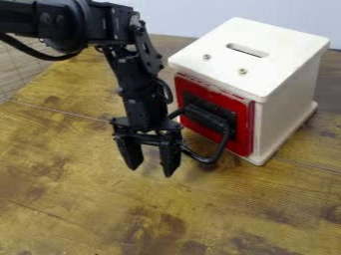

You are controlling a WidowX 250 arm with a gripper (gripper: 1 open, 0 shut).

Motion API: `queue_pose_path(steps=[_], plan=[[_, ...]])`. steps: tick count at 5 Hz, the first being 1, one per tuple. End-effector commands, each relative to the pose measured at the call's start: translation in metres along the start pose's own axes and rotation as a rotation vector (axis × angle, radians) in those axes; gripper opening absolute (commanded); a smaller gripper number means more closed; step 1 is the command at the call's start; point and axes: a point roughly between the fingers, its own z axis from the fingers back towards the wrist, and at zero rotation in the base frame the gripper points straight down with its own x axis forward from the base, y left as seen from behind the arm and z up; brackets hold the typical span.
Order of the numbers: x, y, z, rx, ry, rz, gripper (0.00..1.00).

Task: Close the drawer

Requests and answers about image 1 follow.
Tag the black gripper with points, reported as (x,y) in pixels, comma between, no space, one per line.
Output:
(148,126)

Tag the black drawer handle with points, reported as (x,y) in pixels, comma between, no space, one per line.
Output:
(208,119)

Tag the red drawer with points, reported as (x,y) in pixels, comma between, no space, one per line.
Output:
(233,108)

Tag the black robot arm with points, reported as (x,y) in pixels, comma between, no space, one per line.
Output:
(55,29)

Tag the white wooden drawer box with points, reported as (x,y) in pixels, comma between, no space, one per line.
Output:
(268,64)

